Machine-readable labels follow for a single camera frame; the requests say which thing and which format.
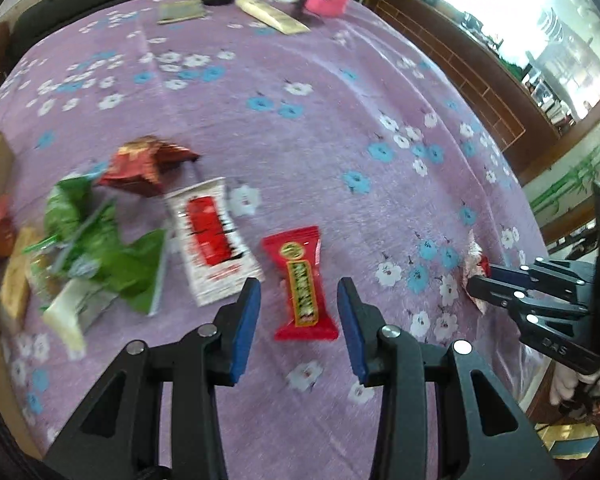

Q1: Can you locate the white and red snack packet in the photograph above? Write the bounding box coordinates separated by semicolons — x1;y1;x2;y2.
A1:
164;177;265;308

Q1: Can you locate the red snack packet yellow label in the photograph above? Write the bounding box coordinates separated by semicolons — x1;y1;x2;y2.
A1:
262;225;339;342

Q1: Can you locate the cream long packet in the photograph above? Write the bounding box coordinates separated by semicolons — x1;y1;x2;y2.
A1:
235;0;311;37

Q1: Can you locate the red and white candy wrapper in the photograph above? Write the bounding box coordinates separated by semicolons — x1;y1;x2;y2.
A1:
460;230;493;316

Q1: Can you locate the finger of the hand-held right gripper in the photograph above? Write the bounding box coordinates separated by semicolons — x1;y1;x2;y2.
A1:
487;258;597;292
466;276;600;376

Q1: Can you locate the person's right hand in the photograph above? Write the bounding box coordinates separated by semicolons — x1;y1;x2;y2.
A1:
549;357;600;417

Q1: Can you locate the wooden bench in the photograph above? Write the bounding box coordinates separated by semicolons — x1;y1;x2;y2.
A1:
355;0;562;187

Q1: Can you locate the bamboo print panel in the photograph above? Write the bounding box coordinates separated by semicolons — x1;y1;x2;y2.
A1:
522;130;600;246

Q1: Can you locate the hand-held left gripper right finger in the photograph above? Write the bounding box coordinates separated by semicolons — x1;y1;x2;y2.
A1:
337;277;557;480

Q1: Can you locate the white and green snack packet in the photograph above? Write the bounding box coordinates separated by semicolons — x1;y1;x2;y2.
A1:
42;278;120;356

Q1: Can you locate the dark red snack packet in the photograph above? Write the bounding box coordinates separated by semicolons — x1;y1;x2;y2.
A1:
96;136;201;199

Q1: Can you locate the beige snack packet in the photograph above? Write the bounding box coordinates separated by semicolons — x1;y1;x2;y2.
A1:
0;226;42;322

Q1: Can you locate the purple floral tablecloth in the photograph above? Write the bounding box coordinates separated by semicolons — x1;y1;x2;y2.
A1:
0;0;552;456

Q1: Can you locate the olive flat packet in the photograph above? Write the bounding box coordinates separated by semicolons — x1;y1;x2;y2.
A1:
157;0;205;25

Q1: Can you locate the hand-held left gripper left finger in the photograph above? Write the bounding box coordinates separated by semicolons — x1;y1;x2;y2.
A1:
44;277;263;480

